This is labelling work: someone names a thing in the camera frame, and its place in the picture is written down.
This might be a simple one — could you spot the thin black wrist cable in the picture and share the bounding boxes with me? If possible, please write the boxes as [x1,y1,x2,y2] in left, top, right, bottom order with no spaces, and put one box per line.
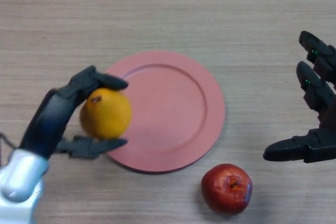
[0,132,20,168]

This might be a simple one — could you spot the red apple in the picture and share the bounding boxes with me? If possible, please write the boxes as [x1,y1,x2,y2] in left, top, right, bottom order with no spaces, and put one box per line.
[201,163,253,215]

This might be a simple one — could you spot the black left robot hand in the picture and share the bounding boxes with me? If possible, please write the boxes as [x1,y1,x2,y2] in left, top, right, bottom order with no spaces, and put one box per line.
[19,65,129,159]

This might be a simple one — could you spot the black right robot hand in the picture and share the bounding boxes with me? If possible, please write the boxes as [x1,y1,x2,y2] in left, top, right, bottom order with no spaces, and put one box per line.
[263,30,336,164]

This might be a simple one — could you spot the yellow pear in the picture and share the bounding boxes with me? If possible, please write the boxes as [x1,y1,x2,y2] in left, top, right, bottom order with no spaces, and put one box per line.
[79,88,132,140]

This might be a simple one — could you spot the pink round plate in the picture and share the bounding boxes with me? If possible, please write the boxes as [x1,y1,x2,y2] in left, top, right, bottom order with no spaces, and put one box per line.
[103,50,226,174]

